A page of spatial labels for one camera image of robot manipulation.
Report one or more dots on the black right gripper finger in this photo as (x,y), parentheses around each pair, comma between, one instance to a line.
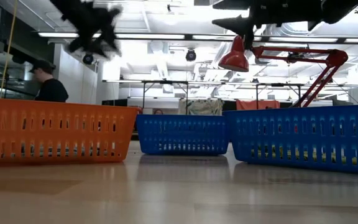
(233,4)
(242,23)

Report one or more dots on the black ceiling spotlight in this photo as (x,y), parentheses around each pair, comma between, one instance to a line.
(190,55)
(88,59)

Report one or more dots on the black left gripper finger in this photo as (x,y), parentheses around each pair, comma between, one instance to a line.
(101,45)
(112,17)

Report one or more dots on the red desk lamp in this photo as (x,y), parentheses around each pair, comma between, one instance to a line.
(235,59)

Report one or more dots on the dark glass window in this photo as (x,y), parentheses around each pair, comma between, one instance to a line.
(17,81)

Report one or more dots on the person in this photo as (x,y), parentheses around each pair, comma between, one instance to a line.
(51,91)
(158,112)

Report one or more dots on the black-legged folding table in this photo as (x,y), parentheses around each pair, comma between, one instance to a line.
(257,93)
(144,96)

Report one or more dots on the ceiling light strip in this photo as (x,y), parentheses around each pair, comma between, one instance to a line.
(151,36)

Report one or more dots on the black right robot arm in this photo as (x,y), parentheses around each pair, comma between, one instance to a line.
(343,7)

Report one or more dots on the orange slotted plastic basket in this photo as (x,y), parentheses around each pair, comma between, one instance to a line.
(57,135)

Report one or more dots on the orange cloth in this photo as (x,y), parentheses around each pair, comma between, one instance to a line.
(256,105)

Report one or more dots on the patterned cloth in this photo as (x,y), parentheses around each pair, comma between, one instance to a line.
(200,107)

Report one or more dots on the blue slotted plastic basket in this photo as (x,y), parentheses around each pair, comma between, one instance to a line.
(182,136)
(306,138)

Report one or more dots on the small red object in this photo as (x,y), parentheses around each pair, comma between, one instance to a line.
(139,110)

